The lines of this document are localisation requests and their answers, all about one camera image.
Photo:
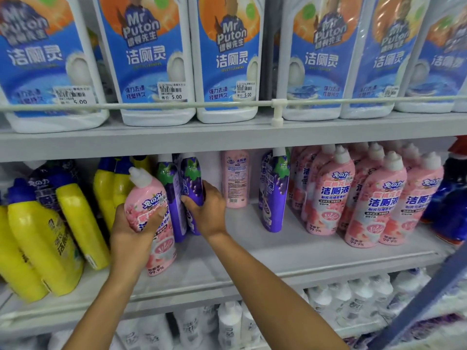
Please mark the person's right thumb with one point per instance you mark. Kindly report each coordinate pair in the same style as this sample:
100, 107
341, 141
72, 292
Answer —
189, 204

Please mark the person's right forearm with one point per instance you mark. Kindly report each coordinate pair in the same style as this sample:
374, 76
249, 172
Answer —
262, 291

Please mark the blue bottle with red cap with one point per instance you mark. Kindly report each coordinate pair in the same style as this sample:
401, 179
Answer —
447, 200

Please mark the pink bottle showing plain label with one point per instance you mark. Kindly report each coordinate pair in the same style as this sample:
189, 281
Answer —
236, 178

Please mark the person's left hand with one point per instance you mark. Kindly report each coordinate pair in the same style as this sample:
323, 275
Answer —
126, 247

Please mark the group of pink cleaner bottles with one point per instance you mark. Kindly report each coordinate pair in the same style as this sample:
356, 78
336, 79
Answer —
365, 200

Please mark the dark purple bottle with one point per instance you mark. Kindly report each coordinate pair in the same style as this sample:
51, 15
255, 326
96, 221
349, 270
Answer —
47, 178

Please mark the person's left forearm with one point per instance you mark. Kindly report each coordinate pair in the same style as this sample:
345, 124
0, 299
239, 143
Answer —
105, 313

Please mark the white rail clip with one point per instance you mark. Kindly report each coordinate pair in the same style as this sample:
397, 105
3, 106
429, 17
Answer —
277, 112

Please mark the person's left thumb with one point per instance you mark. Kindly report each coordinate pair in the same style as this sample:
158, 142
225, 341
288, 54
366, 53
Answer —
155, 220

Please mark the purple toilet cleaner bottle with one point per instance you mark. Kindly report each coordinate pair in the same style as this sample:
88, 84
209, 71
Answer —
171, 200
191, 178
273, 193

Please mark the purple patterned packets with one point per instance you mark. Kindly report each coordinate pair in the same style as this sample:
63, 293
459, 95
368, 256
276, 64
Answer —
419, 329

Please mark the blue metal bar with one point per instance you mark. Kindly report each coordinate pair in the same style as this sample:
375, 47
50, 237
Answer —
419, 302

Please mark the grey shelf board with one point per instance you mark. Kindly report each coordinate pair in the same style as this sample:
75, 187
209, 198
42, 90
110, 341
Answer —
255, 251
219, 136

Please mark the row of white blue-label jugs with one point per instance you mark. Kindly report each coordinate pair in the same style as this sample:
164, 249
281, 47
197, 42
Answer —
233, 50

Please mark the group of white bottles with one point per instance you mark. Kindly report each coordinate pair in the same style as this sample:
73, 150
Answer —
328, 306

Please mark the pink toilet cleaner bottle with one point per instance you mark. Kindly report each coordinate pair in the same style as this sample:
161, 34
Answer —
149, 200

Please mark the group of yellow cleaner bottles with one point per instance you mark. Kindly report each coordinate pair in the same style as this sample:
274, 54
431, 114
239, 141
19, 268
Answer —
47, 236

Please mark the person's right hand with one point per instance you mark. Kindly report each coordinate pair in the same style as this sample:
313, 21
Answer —
211, 215

